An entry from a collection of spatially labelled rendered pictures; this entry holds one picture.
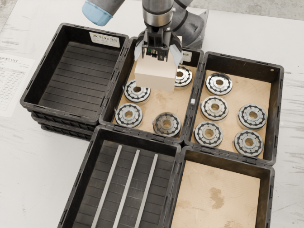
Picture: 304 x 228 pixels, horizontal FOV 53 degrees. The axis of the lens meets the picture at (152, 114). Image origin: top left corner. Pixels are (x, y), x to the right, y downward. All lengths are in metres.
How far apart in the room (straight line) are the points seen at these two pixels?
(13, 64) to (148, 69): 0.84
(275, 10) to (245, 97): 1.66
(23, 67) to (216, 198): 1.05
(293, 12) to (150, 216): 2.22
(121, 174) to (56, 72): 0.52
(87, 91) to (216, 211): 0.66
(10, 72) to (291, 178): 1.30
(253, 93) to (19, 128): 0.98
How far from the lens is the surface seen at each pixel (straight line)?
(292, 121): 1.42
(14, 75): 1.56
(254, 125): 1.16
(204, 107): 1.16
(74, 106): 1.23
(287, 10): 2.87
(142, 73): 0.91
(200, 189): 1.08
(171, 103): 1.19
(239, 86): 1.27
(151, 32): 0.78
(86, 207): 1.09
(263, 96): 1.27
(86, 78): 1.28
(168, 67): 0.92
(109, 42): 1.31
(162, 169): 1.09
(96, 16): 0.81
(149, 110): 1.18
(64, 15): 1.72
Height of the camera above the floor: 1.87
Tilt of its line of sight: 63 degrees down
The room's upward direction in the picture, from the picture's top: 2 degrees counter-clockwise
